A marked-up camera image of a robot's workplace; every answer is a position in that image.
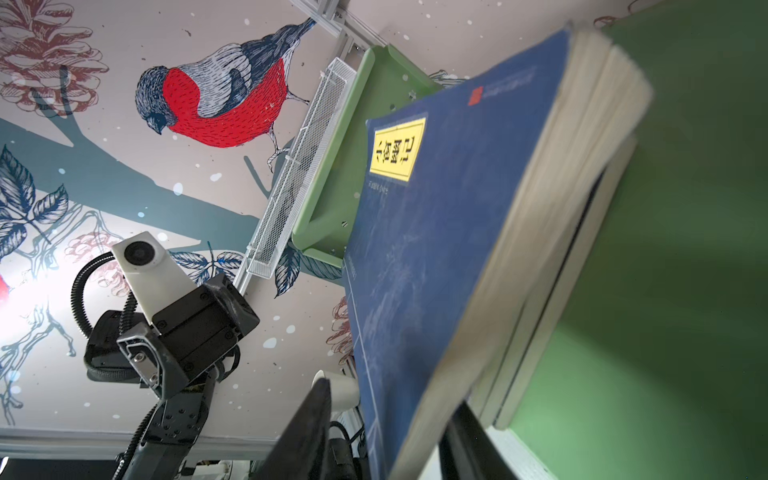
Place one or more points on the green wooden shelf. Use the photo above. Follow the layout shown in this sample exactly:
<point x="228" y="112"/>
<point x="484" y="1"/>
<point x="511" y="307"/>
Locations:
<point x="658" y="369"/>

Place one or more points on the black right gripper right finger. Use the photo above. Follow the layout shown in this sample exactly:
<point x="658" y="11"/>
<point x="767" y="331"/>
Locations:
<point x="467" y="453"/>

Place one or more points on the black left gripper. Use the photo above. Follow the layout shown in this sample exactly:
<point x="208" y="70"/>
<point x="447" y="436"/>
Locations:
<point x="188" y="337"/>

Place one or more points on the white wire mesh basket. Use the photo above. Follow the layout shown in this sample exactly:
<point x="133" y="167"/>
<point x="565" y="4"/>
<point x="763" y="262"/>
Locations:
<point x="271" y="253"/>

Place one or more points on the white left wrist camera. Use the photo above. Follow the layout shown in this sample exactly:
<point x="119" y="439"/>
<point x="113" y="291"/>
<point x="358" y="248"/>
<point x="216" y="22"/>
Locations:
<point x="153" y="276"/>

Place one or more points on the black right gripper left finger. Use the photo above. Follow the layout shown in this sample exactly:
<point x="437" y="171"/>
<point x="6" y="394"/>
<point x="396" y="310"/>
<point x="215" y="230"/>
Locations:
<point x="300" y="452"/>

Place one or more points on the white cup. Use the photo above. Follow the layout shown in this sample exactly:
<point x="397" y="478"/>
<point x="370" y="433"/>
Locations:
<point x="344" y="390"/>

